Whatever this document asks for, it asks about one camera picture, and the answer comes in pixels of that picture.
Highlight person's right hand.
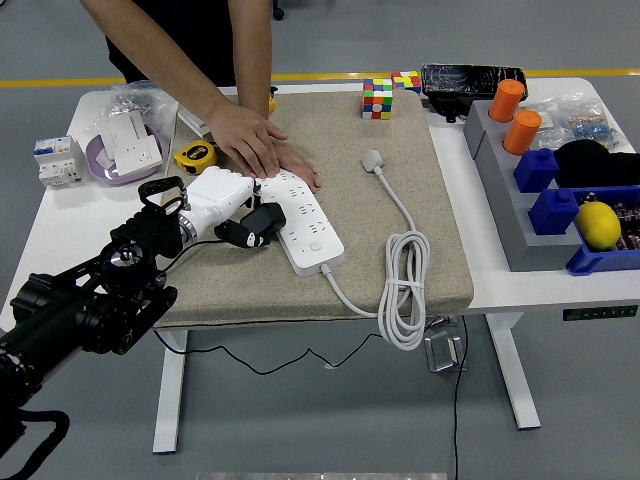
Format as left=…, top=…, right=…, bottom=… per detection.
left=204, top=102, right=290, bottom=179

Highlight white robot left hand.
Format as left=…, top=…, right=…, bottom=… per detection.
left=182, top=166, right=274, bottom=250

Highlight person's left hand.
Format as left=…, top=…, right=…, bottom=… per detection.
left=274, top=144, right=323, bottom=195

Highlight black plug adapter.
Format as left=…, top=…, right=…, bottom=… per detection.
left=239, top=201, right=287, bottom=239

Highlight white power strip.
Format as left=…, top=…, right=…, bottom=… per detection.
left=254, top=169, right=346, bottom=277

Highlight thin black adapter cord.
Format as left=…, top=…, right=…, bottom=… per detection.
left=151, top=238, right=385, bottom=375

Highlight yellow tape measure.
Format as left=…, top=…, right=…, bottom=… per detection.
left=173, top=139, right=220, bottom=176

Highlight grey-brown mat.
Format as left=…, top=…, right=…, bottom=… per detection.
left=152, top=90, right=475, bottom=329

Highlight purple bowl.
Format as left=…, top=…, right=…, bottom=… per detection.
left=84, top=123, right=169, bottom=187

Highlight large Rubik's cube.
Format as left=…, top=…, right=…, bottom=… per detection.
left=361, top=77, right=395, bottom=121

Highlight person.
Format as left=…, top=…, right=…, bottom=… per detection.
left=104, top=0, right=236, bottom=87

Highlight clear bag of metal parts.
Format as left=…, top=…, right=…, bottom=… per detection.
left=108, top=79, right=179, bottom=124

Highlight small Rubik's cube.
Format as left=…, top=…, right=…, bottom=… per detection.
left=390, top=70, right=423, bottom=95

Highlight white circuit breaker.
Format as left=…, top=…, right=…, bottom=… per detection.
left=33, top=135, right=84, bottom=190

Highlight black wrapped box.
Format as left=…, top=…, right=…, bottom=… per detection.
left=420, top=62, right=529, bottom=124

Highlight grey stepped block holder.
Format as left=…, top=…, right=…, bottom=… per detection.
left=462, top=99, right=594, bottom=274

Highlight white table leg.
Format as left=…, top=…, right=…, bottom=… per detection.
left=487, top=313, right=542, bottom=431
left=152, top=329, right=189, bottom=455

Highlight orange cylinder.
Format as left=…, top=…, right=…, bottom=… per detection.
left=502, top=109, right=543, bottom=156
left=488, top=78, right=526, bottom=124

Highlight blue block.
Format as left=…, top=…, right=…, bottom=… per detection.
left=528, top=188, right=581, bottom=237
left=513, top=147, right=560, bottom=194

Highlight clear bag of components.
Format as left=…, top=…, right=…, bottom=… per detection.
left=524, top=94, right=624, bottom=154

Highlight black cloth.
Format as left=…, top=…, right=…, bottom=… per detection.
left=552, top=138, right=640, bottom=190

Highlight yellow lemon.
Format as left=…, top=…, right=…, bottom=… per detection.
left=574, top=200, right=623, bottom=251

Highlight blue plastic bin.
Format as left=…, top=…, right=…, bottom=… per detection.
left=565, top=184, right=640, bottom=277

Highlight black table control panel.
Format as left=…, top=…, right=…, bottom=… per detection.
left=562, top=305, right=639, bottom=322

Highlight dark circuit boards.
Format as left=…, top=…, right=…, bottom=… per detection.
left=579, top=190, right=640, bottom=252

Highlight white square wall switch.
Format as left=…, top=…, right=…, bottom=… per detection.
left=177, top=104, right=214, bottom=137

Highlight white power strip cord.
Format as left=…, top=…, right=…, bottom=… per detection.
left=319, top=148, right=432, bottom=352

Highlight white wall socket panel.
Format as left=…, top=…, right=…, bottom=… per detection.
left=113, top=138, right=165, bottom=177

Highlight white switch panel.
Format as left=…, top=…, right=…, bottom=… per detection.
left=96, top=110, right=147, bottom=151

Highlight clear acrylic bracket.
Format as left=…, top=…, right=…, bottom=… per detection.
left=423, top=329, right=469, bottom=375

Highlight black table power cable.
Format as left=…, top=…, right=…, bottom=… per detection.
left=451, top=315, right=470, bottom=480

